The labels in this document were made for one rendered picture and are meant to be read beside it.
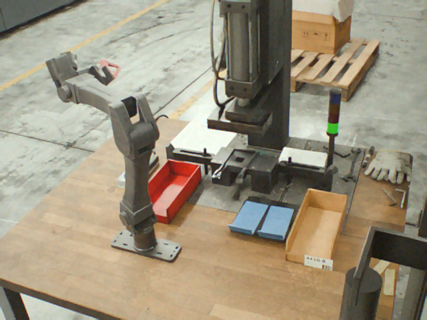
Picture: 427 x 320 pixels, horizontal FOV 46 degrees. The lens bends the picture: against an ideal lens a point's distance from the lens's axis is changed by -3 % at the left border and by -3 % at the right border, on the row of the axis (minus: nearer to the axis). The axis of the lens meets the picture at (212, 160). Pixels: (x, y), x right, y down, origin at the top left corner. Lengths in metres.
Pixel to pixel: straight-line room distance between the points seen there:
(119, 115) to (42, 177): 2.47
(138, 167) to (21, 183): 2.41
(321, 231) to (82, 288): 0.68
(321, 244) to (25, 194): 2.40
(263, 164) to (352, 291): 1.19
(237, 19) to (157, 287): 0.74
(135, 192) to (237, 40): 0.50
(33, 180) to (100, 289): 2.29
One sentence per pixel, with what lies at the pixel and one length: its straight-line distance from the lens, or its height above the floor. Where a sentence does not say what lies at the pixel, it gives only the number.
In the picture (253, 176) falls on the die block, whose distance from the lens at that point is 1.61.
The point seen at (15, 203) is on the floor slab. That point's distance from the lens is 3.43.
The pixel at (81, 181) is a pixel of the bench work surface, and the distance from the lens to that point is 1.80.
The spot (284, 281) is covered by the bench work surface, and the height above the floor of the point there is 0.90.
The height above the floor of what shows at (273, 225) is 0.92.
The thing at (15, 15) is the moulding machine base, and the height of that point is 0.21.
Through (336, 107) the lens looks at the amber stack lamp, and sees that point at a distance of 1.63.
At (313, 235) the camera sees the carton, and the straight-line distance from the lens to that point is 1.48.
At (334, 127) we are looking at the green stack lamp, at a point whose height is 1.07.
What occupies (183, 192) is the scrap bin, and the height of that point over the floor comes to 0.95.
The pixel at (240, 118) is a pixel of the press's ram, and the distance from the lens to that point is 1.51.
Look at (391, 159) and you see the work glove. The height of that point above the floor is 0.92.
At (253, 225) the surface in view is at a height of 0.92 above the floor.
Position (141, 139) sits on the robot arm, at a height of 1.28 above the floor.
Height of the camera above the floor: 1.87
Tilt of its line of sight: 32 degrees down
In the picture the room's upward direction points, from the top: 3 degrees counter-clockwise
